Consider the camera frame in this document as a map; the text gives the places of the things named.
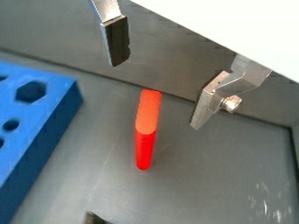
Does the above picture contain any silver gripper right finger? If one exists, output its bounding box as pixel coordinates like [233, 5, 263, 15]
[191, 54, 272, 130]

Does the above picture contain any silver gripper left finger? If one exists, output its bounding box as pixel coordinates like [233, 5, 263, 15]
[88, 0, 131, 67]

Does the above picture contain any red square-circle peg block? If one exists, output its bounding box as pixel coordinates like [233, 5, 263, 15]
[135, 89, 161, 170]

